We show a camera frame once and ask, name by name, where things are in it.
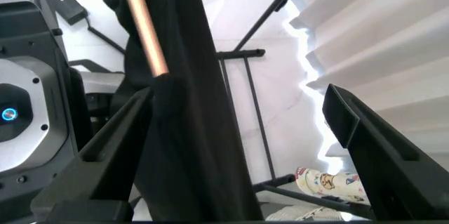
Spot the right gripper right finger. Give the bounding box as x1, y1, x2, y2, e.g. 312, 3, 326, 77
321, 84, 449, 222

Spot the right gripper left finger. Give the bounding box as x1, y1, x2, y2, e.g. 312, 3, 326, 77
30, 86, 154, 222

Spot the cream printed garment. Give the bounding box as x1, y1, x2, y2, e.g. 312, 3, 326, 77
295, 166, 371, 206

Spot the black garment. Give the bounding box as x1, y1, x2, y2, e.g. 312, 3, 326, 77
95, 0, 264, 222

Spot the pink clothes hanger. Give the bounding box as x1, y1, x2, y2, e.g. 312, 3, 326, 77
117, 0, 170, 78

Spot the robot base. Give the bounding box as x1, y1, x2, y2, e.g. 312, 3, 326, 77
0, 0, 126, 223

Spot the black clothes rack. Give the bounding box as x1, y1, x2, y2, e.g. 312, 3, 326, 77
215, 0, 373, 218

